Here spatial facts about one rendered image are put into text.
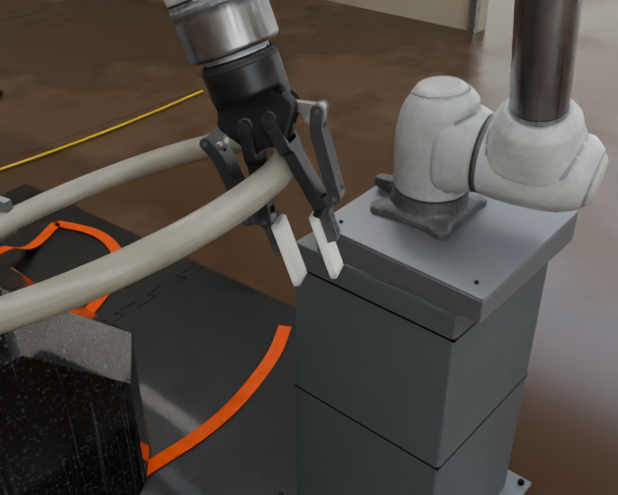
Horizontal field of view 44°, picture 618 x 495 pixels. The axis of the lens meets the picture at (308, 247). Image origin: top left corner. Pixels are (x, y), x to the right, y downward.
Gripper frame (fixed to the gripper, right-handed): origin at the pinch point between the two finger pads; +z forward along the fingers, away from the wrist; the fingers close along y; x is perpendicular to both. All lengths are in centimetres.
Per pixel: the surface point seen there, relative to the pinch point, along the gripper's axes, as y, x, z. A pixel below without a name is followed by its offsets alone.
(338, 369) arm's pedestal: 33, -69, 56
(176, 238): 4.1, 15.6, -9.2
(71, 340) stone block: 69, -39, 23
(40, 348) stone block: 69, -31, 20
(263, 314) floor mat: 90, -152, 79
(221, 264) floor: 115, -181, 68
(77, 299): 11.1, 21.5, -8.1
